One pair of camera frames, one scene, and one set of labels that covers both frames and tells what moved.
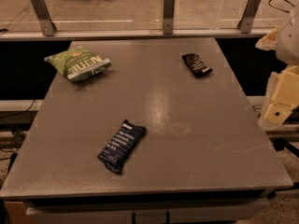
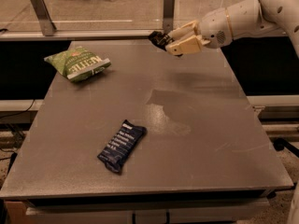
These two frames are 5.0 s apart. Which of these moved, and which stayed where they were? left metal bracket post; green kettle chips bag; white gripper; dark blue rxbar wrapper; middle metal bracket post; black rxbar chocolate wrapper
Moved: white gripper; black rxbar chocolate wrapper
Stayed: middle metal bracket post; dark blue rxbar wrapper; left metal bracket post; green kettle chips bag
